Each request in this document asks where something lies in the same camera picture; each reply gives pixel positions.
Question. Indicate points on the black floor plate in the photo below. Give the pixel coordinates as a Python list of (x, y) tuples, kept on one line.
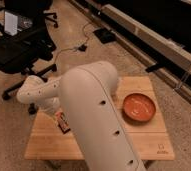
[(104, 35)]

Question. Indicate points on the long grey metal rail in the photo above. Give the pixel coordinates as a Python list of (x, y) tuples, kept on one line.
[(170, 63)]

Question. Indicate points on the black office chair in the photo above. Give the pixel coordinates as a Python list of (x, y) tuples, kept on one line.
[(18, 52)]

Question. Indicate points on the black power adapter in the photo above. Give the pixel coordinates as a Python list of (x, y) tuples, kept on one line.
[(82, 48)]

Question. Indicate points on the orange black gripper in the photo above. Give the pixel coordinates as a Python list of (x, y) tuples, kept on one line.
[(62, 122)]

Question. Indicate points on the white paper on chair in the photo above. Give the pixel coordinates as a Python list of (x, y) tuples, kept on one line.
[(10, 23)]

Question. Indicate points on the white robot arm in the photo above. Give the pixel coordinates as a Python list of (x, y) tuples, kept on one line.
[(84, 94)]

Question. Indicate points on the wooden low table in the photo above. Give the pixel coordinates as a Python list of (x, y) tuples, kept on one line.
[(150, 139)]

